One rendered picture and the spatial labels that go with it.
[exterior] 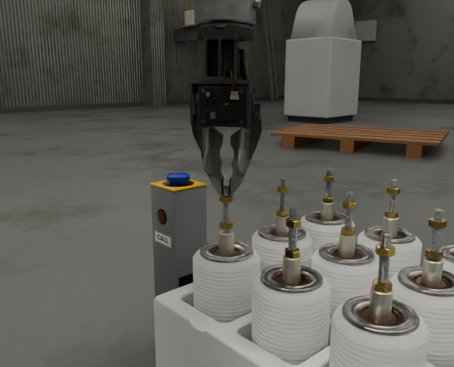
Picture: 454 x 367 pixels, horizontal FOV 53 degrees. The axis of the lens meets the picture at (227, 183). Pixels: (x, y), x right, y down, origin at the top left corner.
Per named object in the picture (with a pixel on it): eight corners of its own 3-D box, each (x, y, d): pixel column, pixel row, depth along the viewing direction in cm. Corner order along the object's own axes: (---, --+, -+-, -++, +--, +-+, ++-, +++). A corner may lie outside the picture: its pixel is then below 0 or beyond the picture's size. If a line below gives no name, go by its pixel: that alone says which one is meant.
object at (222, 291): (271, 362, 68) (273, 250, 64) (231, 396, 61) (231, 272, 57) (222, 340, 74) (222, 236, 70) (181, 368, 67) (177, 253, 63)
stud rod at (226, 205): (221, 238, 63) (220, 186, 61) (226, 236, 64) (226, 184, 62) (226, 239, 62) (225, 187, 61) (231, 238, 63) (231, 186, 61)
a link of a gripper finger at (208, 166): (193, 201, 57) (195, 128, 55) (201, 190, 63) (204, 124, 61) (217, 202, 57) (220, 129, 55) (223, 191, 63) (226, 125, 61)
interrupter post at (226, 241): (238, 253, 64) (238, 231, 63) (227, 258, 62) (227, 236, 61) (225, 250, 65) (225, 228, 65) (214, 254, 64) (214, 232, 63)
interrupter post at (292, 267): (304, 279, 56) (305, 255, 55) (296, 287, 54) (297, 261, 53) (287, 275, 57) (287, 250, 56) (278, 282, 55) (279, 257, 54)
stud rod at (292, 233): (297, 267, 55) (299, 208, 53) (293, 270, 54) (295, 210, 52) (289, 266, 55) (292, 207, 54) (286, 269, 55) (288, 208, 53)
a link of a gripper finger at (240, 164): (225, 203, 57) (222, 129, 55) (231, 191, 63) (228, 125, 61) (249, 203, 57) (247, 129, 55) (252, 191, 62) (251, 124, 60)
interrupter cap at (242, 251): (263, 253, 64) (264, 248, 64) (230, 269, 59) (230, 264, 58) (223, 240, 69) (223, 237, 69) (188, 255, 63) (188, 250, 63)
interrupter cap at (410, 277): (449, 271, 58) (449, 266, 58) (478, 300, 50) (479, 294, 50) (389, 270, 58) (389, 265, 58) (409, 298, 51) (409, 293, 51)
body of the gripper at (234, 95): (188, 130, 54) (185, 24, 51) (201, 124, 62) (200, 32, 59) (252, 132, 53) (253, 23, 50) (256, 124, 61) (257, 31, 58)
